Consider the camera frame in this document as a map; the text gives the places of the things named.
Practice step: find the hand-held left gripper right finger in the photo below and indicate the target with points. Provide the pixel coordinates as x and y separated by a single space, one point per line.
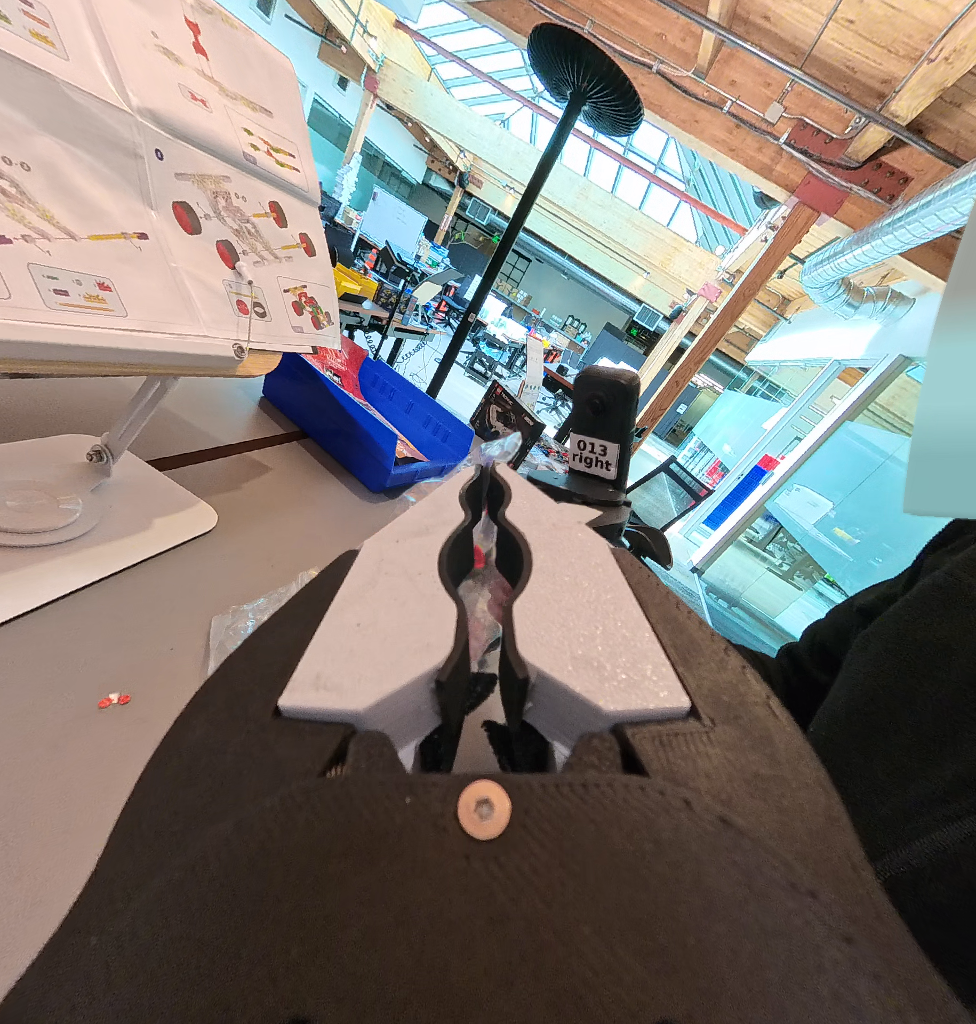
600 632

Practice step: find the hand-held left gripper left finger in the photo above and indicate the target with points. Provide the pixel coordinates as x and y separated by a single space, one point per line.
376 632

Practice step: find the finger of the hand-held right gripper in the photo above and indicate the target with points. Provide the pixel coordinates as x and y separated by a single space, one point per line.
582 514

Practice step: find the clear bag of small parts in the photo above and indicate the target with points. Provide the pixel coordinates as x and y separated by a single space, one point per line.
484 608

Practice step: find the white stand with wooden board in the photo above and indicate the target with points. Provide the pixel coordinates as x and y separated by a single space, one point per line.
96 512

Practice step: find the toy instruction sheet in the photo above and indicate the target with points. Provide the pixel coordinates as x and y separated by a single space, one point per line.
96 200

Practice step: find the black toy box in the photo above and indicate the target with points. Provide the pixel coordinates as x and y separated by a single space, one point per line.
500 416

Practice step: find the clear bag of colourful rods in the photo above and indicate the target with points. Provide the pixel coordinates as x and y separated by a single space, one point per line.
240 624

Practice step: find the black pole with ribbed disc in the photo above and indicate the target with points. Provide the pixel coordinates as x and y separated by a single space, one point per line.
496 240

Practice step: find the blue plastic bin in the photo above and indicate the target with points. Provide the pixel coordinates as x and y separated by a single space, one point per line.
336 424

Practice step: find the red printed packet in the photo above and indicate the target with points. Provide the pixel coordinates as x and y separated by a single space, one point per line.
336 368

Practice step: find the small red white piece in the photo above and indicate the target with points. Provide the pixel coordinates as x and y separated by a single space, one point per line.
113 700

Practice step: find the yellow plastic bin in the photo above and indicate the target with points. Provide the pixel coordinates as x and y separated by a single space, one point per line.
353 281

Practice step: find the white whiteboard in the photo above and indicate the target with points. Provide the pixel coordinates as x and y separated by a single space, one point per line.
392 220

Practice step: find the person's black clothing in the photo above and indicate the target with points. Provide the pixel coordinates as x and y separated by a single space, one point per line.
912 760

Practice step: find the silver ventilation duct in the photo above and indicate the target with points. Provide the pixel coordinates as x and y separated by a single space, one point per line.
872 256

